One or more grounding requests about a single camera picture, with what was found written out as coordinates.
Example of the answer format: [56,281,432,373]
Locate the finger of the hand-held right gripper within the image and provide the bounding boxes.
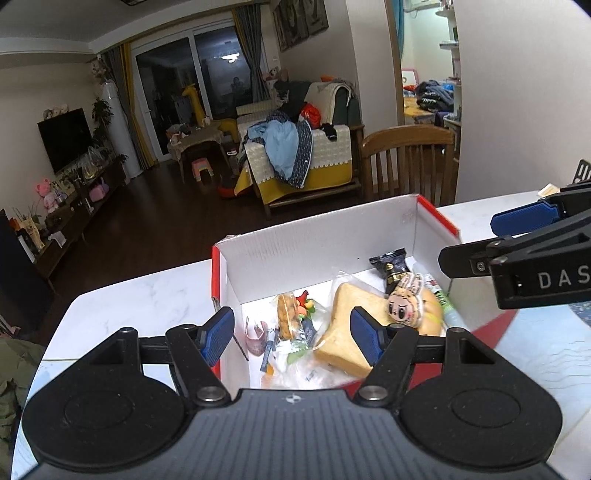
[438,215,591,280]
[490,159,591,237]

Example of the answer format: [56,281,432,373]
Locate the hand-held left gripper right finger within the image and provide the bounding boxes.
[349,307,502,408]

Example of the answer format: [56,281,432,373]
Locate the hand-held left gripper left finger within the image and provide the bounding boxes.
[83,306,235,408]

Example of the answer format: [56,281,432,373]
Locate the packed bread slice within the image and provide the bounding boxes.
[313,281,446,380]

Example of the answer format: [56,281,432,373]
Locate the green white tube packet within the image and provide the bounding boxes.
[412,262,463,329]

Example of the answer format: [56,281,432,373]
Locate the white red cardboard box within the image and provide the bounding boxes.
[211,194,519,394]

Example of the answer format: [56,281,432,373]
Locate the small pink item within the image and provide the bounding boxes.
[244,322,269,357]

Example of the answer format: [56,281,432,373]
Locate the clear plastic packet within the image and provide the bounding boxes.
[261,339,365,389]

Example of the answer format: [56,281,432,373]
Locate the small colourful toy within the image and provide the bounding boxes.
[295,288,320,320]

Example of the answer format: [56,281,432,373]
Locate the twisted pastry packet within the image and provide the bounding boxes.
[276,292,302,343]

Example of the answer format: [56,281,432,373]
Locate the dark snack packet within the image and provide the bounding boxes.
[368,248,413,297]

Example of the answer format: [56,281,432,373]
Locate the wooden chair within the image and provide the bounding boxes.
[359,125,457,207]

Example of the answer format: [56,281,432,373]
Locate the pile of dark clothes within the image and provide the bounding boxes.
[414,80,456,112]

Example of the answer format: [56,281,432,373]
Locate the pink stool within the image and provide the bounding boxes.
[190,157,215,185]

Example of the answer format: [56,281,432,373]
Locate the sofa with yellow white cover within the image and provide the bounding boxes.
[235,80,365,219]

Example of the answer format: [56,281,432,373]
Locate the dark wooden TV cabinet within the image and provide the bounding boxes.
[36,156,131,289]

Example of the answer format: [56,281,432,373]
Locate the wooden coffee table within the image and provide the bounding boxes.
[165,124,230,182]

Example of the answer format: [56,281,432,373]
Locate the light blue garment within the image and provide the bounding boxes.
[264,121,299,182]

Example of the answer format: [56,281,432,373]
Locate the black cabinet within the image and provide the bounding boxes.
[0,208,55,334]

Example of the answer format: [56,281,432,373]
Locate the olive green jacket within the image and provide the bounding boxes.
[0,338,45,480]

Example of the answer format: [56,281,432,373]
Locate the orange red bag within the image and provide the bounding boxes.
[301,103,322,131]

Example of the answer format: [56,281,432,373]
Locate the pink plush toy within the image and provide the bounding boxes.
[36,177,59,214]

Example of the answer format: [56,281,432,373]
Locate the white tower air conditioner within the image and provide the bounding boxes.
[99,80,145,180]

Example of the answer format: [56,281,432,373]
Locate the blue curtain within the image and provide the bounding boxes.
[389,0,406,63]

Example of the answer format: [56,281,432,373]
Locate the yellow giraffe toy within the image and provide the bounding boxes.
[179,82,207,128]

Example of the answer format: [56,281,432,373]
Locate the grey yellow curtain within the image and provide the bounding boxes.
[115,42,158,171]
[230,4,274,106]

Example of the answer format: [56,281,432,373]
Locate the black television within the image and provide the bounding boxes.
[37,107,94,175]

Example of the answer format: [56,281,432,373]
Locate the green houseplant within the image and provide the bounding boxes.
[89,96,129,163]

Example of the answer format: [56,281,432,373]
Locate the glass sliding door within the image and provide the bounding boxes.
[130,24,260,158]

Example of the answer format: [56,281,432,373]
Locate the cartoon face keychain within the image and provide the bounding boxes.
[385,271,428,325]

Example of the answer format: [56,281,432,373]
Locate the framed wall pictures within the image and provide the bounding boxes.
[271,0,329,52]

